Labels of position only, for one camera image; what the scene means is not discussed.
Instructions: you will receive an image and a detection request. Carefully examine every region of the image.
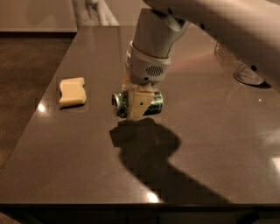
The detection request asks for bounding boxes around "clear glass dish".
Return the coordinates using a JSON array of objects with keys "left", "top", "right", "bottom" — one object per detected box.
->
[{"left": 233, "top": 64, "right": 264, "bottom": 86}]

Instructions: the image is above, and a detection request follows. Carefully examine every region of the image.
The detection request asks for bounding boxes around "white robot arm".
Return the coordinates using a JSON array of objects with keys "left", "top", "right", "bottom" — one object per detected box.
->
[{"left": 122, "top": 0, "right": 280, "bottom": 120}]

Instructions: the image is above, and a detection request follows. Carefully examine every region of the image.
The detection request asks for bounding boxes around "yellow sponge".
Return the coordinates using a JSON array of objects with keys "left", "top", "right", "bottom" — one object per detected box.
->
[{"left": 59, "top": 77, "right": 87, "bottom": 108}]

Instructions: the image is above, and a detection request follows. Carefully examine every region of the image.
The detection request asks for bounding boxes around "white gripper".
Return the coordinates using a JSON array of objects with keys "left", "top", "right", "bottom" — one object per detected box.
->
[{"left": 125, "top": 42, "right": 171, "bottom": 121}]

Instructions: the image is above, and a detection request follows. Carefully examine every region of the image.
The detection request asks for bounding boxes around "green soda can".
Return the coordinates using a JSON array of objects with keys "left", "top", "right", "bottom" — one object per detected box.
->
[{"left": 111, "top": 90, "right": 164, "bottom": 118}]

